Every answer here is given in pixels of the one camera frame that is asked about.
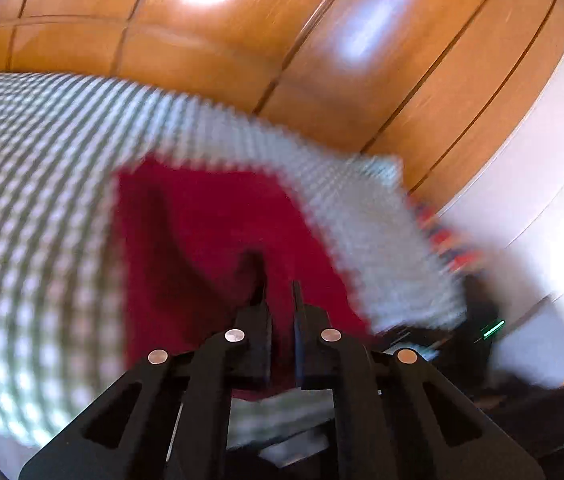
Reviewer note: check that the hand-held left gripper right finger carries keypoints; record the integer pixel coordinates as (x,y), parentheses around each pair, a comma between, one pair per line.
(307,345)

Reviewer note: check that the wooden wardrobe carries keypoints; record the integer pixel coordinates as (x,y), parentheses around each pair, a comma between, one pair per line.
(272,45)

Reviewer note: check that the colourful plaid cloth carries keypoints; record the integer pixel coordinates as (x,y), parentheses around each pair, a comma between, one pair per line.
(449,240)

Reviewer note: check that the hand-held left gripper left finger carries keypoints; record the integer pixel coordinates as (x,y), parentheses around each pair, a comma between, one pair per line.
(249,340)

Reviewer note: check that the green checked bed sheet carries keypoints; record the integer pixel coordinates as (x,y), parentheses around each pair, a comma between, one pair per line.
(37,210)

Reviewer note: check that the red garment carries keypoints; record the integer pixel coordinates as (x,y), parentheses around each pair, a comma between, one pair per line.
(202,240)

